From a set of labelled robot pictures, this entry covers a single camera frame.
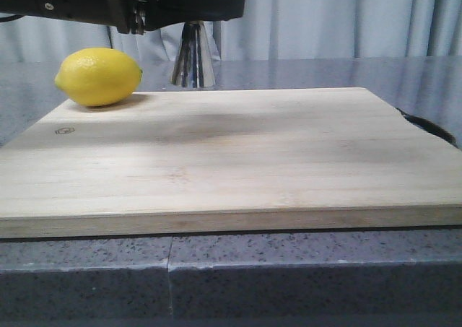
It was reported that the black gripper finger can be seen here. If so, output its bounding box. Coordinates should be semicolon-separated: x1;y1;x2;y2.
145;0;245;31

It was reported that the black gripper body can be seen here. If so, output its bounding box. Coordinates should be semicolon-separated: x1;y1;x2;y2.
0;0;160;36

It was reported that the stainless steel double jigger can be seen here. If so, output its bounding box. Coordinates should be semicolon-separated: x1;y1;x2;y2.
170;21;215;89

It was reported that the yellow lemon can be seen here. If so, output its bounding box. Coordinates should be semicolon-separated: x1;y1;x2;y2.
54;47;142;107

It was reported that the grey pleated curtain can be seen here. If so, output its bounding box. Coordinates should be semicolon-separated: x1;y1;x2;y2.
1;0;461;63

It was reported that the light wooden cutting board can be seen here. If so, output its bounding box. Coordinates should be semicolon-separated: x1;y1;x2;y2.
1;88;461;238

